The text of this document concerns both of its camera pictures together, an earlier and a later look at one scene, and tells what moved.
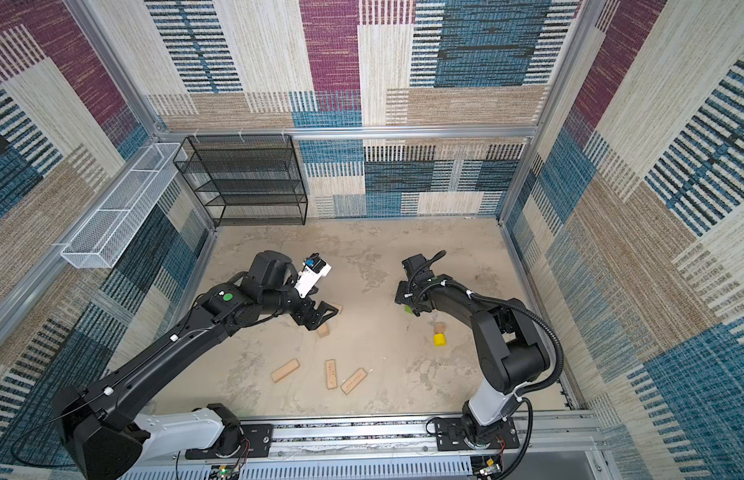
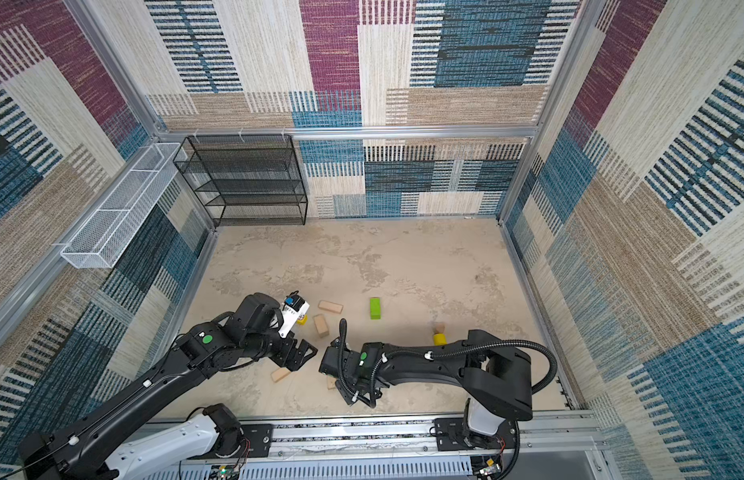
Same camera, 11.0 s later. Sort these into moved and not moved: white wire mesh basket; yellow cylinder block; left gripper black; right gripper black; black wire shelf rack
Moved: left gripper black; right gripper black
Not moved: white wire mesh basket; yellow cylinder block; black wire shelf rack
